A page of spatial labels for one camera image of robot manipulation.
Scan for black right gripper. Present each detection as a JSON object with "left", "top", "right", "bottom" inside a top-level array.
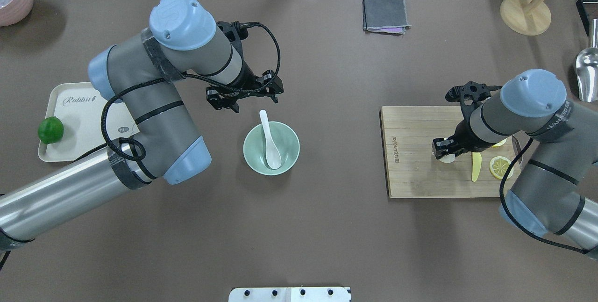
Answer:
[{"left": 432, "top": 122, "right": 481, "bottom": 160}]

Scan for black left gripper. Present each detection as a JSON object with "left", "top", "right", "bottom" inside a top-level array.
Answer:
[{"left": 206, "top": 70, "right": 284, "bottom": 113}]

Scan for white steamed bun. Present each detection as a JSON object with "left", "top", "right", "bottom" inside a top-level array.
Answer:
[{"left": 439, "top": 154, "right": 456, "bottom": 164}]

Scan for white ceramic spoon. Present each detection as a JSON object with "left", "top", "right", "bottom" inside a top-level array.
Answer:
[{"left": 259, "top": 109, "right": 282, "bottom": 170}]

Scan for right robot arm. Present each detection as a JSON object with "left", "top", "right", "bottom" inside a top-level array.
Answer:
[{"left": 432, "top": 69, "right": 598, "bottom": 259}]

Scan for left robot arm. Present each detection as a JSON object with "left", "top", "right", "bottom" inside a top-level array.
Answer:
[{"left": 1, "top": 0, "right": 284, "bottom": 252}]

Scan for mint green bowl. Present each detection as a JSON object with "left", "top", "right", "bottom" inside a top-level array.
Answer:
[{"left": 243, "top": 122, "right": 300, "bottom": 176}]

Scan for yellow plastic knife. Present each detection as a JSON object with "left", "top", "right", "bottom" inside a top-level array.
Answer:
[{"left": 470, "top": 151, "right": 482, "bottom": 182}]

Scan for bamboo cutting board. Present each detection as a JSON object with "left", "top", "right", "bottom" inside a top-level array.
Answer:
[{"left": 380, "top": 106, "right": 523, "bottom": 198}]

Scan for wooden mug tree stand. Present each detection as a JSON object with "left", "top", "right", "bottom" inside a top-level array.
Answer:
[{"left": 499, "top": 0, "right": 551, "bottom": 36}]

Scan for metal scoop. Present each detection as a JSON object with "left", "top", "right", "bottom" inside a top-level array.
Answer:
[{"left": 575, "top": 19, "right": 598, "bottom": 102}]

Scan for grey folded cloth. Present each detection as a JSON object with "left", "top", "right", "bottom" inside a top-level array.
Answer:
[{"left": 362, "top": 0, "right": 412, "bottom": 35}]

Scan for cream rabbit tray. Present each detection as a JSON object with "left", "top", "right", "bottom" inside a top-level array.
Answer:
[{"left": 38, "top": 82, "right": 141, "bottom": 163}]

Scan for green lime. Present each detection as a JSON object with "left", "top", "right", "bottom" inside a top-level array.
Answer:
[{"left": 37, "top": 116, "right": 64, "bottom": 144}]

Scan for lemon slice near handle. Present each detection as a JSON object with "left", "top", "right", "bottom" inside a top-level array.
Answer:
[{"left": 492, "top": 138, "right": 507, "bottom": 147}]

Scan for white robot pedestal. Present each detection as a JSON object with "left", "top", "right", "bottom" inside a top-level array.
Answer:
[{"left": 228, "top": 286, "right": 352, "bottom": 302}]

